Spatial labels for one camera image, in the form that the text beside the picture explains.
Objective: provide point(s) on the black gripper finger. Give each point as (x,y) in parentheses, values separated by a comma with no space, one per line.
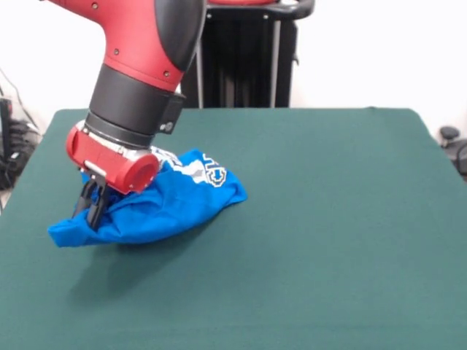
(98,206)
(84,198)

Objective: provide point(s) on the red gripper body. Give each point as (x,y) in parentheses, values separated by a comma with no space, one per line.
(109,164)

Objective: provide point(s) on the blue printed shirt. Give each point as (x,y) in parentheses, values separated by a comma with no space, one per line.
(164,211)

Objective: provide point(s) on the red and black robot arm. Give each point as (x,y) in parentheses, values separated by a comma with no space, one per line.
(138,54)

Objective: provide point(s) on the black box device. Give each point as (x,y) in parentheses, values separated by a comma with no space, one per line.
(5,124)

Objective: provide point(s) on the dark green table cloth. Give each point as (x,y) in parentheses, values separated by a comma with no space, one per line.
(310,237)

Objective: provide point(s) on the black office chair base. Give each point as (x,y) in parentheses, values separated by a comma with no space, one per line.
(456,146)

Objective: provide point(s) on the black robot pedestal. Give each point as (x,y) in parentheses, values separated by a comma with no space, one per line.
(237,54)

